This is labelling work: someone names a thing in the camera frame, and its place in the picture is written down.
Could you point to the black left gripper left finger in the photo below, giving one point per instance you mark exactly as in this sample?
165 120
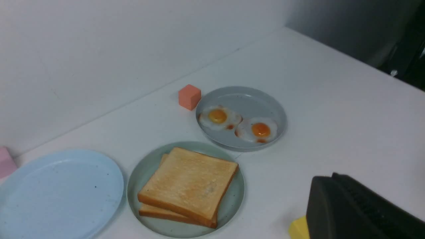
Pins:
332 214

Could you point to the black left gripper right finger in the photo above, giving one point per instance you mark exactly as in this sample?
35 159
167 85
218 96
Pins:
385 216

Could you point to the toast slice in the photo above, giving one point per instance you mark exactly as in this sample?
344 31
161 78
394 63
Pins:
191 184
159 213

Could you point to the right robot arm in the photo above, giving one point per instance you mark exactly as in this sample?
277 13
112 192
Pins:
406 61

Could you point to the yellow cube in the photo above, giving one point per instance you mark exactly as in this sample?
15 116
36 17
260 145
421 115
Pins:
298 229

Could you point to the bottom fried egg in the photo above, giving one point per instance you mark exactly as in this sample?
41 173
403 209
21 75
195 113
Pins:
257 130

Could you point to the fried egg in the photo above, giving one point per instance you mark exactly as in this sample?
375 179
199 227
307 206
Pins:
257 130
219 118

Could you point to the grey plate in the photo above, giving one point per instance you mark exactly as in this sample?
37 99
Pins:
249 103

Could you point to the back fried egg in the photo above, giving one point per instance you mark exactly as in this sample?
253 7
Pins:
219 118

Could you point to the orange cube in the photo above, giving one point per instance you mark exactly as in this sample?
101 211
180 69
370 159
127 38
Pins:
189 97

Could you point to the light blue plate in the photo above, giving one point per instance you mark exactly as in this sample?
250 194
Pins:
70 194

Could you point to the pink cube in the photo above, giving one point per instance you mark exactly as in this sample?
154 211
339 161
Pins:
7 163

